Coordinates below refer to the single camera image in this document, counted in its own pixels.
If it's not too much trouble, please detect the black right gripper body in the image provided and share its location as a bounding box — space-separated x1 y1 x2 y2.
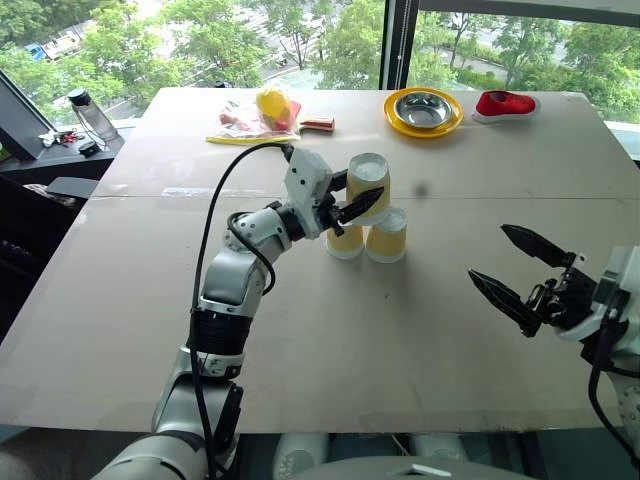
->
524 252 601 332

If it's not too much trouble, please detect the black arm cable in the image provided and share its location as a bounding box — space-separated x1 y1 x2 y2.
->
191 142 296 480
587 304 640 464

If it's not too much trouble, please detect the yellow plastic toy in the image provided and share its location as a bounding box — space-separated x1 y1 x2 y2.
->
255 85 294 121

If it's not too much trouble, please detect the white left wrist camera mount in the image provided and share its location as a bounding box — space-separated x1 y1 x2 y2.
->
283 147 335 241

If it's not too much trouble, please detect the clear water bottle black lid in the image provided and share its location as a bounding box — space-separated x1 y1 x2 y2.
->
67 88 120 144

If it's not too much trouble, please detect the small steel bowl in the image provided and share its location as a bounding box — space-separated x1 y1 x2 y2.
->
393 91 454 130

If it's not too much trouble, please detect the dark window frame post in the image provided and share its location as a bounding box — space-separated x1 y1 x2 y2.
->
380 0 421 92

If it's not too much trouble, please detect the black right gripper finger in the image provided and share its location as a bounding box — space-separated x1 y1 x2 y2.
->
500 223 579 270
467 268 546 339

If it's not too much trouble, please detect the clear plastic bag of toys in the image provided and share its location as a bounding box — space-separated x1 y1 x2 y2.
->
205 97 304 147

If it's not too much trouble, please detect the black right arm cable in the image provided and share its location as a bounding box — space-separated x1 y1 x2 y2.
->
587 304 640 464

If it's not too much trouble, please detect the thin black left wrist cable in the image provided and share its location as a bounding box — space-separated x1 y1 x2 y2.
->
227 212 277 297

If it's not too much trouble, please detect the red and white shoe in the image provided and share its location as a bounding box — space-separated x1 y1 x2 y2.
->
471 90 542 125

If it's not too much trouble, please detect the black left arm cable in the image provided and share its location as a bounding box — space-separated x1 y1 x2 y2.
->
191 142 296 480

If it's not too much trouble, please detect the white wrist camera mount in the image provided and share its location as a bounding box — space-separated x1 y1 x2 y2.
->
283 147 335 241
557 244 640 344

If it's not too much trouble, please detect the white rounded shape under table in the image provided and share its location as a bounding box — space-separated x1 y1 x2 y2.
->
272 432 331 480
409 432 469 464

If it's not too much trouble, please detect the red wooden-edged paddle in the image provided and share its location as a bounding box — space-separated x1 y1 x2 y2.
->
298 116 336 135

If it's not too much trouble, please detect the black chair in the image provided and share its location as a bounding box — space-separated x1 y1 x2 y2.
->
0 174 99 341

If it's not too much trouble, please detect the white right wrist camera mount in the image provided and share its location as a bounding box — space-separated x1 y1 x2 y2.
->
557 244 640 344

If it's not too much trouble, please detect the yellow paper cup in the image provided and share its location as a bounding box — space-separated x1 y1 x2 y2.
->
324 222 365 261
344 152 391 227
364 207 409 265

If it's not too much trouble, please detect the yellow plastic plate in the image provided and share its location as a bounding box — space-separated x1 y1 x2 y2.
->
383 87 465 140

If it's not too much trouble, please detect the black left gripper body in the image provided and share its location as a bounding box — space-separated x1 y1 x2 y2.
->
313 192 352 239

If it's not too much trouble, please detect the dark side desk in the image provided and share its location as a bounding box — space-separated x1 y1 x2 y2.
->
0 127 126 176

